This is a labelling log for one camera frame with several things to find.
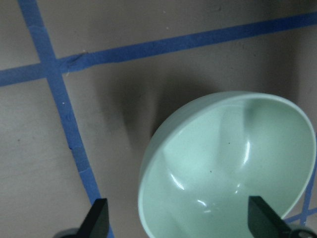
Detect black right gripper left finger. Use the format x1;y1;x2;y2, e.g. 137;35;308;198
78;198;109;238

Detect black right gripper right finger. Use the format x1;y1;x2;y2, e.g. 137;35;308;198
248;196;291;238

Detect green bowl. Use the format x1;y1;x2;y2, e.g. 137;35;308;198
138;91;317;238

